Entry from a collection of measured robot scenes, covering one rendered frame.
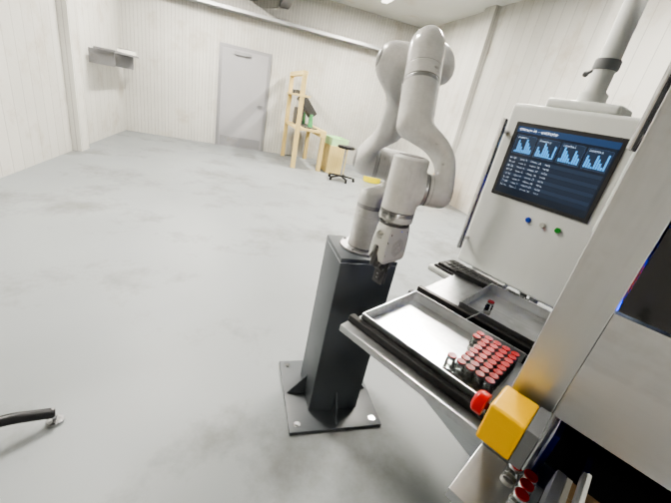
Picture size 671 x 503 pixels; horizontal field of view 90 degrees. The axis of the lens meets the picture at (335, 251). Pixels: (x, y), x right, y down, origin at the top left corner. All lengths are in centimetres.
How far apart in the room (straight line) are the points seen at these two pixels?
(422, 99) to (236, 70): 816
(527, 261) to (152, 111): 853
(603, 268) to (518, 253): 111
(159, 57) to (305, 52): 317
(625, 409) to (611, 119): 114
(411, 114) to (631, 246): 51
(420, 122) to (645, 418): 65
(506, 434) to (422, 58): 79
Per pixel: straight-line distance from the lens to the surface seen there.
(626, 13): 175
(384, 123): 123
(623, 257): 59
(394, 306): 103
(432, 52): 95
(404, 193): 79
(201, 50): 903
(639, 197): 58
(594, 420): 68
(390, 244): 83
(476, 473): 72
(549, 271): 165
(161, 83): 913
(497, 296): 136
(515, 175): 168
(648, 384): 64
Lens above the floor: 140
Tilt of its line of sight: 23 degrees down
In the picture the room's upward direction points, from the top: 12 degrees clockwise
